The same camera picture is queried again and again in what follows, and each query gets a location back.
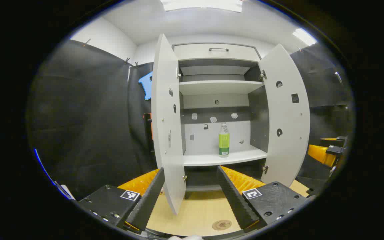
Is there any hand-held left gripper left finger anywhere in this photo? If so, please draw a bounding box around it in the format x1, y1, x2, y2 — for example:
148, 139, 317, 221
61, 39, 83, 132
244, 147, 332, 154
77, 168, 166, 234

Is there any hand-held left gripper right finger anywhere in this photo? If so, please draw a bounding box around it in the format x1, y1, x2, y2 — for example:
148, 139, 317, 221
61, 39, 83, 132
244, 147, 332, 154
216, 165, 309, 233

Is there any white cabinet door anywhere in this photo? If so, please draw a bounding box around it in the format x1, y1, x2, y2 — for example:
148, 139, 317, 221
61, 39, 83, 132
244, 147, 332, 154
258, 43, 311, 188
151, 33, 186, 215

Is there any white cabinet drawer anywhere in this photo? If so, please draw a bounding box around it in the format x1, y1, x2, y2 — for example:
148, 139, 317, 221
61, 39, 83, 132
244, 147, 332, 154
174, 43, 261, 62

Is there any white cabinet with grey interior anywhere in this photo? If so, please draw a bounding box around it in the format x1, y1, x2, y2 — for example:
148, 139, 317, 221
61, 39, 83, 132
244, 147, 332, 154
173, 43, 268, 200

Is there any green label clear bottle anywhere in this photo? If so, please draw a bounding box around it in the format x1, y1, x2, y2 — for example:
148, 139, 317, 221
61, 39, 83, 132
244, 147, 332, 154
218, 122, 230, 157

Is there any black left door handle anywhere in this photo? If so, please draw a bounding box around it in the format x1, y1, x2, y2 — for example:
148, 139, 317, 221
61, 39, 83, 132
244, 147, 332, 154
143, 113, 153, 153

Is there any ceiling light panel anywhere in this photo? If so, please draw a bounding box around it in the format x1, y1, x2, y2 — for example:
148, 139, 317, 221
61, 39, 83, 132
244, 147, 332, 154
292, 28, 318, 46
161, 0, 243, 13

